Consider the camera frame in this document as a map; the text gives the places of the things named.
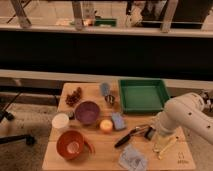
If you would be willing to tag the black dish brush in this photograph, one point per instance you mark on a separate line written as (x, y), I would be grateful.
(137, 130)

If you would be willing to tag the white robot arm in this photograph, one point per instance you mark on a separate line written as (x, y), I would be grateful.
(187, 111)

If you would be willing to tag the green plastic tray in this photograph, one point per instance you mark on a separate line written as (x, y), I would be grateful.
(142, 96)

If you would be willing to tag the purple bowl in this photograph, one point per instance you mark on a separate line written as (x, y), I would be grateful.
(87, 112)

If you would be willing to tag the blue sponge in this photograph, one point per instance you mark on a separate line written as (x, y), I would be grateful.
(118, 121)

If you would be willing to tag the orange fruit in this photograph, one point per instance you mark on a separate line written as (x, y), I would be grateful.
(106, 126)

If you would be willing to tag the white cup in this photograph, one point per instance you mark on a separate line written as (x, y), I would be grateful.
(60, 121)

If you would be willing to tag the orange spoon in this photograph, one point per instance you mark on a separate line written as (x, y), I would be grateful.
(89, 145)

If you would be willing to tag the small black block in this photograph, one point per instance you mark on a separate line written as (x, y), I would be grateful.
(149, 134)

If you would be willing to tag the orange bowl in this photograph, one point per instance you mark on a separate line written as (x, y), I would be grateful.
(70, 144)

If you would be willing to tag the cream spatula piece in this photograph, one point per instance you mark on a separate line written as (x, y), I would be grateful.
(157, 148)

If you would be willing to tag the yellow banana toy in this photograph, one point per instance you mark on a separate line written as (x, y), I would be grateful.
(164, 144)

